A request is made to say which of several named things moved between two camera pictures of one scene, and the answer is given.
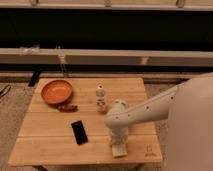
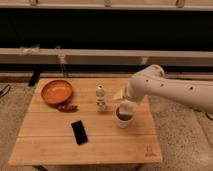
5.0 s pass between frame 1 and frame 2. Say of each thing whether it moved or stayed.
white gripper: moved
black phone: stayed
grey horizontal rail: stayed
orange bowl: stayed
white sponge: moved
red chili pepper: stayed
